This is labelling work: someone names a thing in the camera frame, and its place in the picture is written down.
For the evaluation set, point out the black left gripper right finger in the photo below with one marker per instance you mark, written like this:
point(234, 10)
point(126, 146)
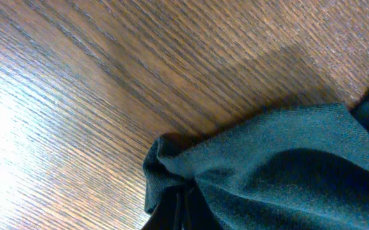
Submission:
point(196, 213)

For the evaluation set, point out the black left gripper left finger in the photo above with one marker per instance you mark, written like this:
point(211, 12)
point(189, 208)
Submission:
point(166, 215)

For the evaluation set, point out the dark green Nike t-shirt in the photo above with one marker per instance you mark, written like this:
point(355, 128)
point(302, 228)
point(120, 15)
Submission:
point(303, 168)

